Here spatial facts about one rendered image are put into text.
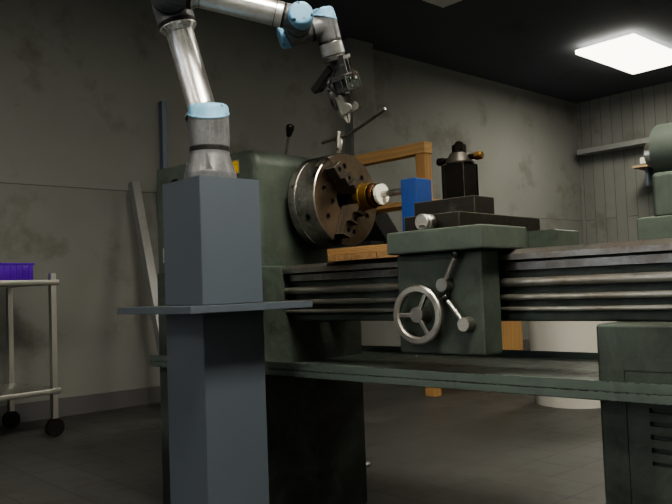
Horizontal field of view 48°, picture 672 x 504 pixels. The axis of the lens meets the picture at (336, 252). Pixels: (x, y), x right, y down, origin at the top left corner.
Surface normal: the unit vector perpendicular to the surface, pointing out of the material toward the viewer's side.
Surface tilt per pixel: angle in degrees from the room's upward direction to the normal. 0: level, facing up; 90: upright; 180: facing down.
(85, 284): 90
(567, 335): 94
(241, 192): 90
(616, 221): 90
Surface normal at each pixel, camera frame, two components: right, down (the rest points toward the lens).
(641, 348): -0.69, -0.01
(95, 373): 0.67, -0.06
